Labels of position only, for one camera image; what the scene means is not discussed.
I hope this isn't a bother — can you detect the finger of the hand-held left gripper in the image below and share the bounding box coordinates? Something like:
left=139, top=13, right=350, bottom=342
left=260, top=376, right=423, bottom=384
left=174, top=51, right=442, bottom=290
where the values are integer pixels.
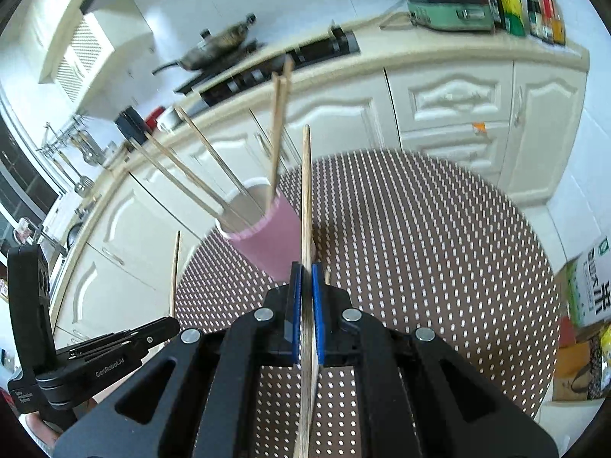
left=57, top=317, right=173, bottom=358
left=71, top=319, right=182, bottom=364

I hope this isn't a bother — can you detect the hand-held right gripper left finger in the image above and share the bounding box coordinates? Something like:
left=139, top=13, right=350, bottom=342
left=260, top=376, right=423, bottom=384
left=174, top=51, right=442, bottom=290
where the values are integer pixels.
left=52, top=260, right=306, bottom=458

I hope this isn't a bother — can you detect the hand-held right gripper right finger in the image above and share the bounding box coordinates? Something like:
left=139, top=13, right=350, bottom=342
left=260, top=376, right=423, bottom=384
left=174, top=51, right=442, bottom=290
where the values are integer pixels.
left=311, top=261, right=559, bottom=458

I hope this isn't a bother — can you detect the pink cup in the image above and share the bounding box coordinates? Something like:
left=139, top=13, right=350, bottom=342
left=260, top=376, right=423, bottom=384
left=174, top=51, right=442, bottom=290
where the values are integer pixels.
left=215, top=182, right=304, bottom=283

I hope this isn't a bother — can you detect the brown polka dot tablecloth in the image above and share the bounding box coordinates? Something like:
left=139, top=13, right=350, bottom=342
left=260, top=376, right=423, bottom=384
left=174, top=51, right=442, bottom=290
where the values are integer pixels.
left=174, top=149, right=561, bottom=458

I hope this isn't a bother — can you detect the cream kitchen cabinet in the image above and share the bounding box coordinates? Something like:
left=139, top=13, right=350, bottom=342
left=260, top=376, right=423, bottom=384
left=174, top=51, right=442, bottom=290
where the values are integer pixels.
left=48, top=43, right=588, bottom=358

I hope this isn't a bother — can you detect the small cream drawer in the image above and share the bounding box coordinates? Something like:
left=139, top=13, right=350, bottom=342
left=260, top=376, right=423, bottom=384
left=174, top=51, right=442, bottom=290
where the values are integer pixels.
left=398, top=124, right=507, bottom=179

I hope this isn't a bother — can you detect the black container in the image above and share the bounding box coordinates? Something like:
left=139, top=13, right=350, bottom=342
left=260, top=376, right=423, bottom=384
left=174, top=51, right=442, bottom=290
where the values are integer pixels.
left=116, top=106, right=149, bottom=146

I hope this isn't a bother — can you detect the white mug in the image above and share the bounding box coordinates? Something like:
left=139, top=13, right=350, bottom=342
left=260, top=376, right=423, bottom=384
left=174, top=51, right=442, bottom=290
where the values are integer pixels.
left=157, top=105, right=181, bottom=133

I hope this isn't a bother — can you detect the cream range hood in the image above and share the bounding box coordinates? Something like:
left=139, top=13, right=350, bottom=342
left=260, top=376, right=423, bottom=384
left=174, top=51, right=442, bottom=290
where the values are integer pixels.
left=38, top=12, right=154, bottom=106

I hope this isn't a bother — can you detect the large cream drawer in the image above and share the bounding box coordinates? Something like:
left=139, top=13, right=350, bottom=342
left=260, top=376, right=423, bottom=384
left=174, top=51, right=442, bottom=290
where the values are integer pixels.
left=391, top=64, right=514, bottom=134

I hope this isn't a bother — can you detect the cardboard box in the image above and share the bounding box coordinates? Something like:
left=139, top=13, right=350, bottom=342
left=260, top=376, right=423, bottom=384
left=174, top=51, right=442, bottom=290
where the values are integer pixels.
left=554, top=260, right=611, bottom=402

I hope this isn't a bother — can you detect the black gas stove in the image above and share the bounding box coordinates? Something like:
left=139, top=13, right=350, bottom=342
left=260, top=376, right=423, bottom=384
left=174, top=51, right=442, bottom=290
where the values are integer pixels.
left=174, top=24, right=361, bottom=110

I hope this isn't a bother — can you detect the white rice bag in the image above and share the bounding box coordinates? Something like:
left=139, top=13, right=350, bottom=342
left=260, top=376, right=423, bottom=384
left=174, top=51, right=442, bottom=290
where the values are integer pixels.
left=566, top=236, right=611, bottom=327

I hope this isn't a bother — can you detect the dark metal wok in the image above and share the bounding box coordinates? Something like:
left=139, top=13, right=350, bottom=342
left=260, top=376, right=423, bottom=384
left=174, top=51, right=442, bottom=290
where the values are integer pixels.
left=152, top=13, right=259, bottom=76

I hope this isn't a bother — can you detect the green kitchen appliance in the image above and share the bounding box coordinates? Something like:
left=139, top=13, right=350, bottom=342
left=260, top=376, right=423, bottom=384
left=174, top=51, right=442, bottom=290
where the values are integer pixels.
left=405, top=0, right=495, bottom=33

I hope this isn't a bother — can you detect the red label sauce bottle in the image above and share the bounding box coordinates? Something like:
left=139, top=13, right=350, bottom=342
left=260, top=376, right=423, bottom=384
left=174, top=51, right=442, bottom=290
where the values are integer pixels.
left=539, top=0, right=566, bottom=46

